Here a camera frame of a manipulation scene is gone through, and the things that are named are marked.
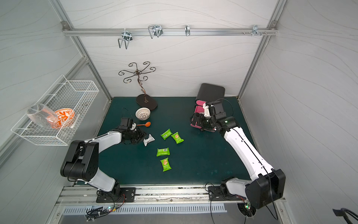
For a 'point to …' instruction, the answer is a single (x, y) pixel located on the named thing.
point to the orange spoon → (147, 124)
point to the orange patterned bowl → (64, 116)
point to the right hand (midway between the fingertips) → (195, 120)
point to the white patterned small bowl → (142, 113)
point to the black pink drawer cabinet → (206, 94)
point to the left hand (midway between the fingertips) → (147, 135)
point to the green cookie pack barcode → (163, 151)
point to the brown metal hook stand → (144, 100)
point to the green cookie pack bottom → (165, 164)
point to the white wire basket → (78, 95)
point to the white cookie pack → (150, 139)
